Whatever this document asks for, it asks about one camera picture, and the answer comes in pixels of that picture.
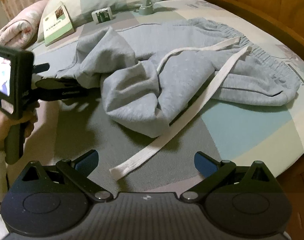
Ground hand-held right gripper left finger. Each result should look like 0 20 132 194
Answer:
12 149 113 203

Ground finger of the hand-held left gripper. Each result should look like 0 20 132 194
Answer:
36 78 90 101
33 63 50 74

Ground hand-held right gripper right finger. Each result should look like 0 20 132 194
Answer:
179 151 286 203

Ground grey sweatpants with white drawstring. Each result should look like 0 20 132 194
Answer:
56 17 301 180

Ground pink floral folded quilt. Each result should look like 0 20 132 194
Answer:
0 0 49 53

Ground green and white book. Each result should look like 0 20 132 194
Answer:
42 1 75 47

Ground small printed tissue pack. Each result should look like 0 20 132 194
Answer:
91 8 112 24

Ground wooden headboard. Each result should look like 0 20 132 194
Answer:
192 0 304 120

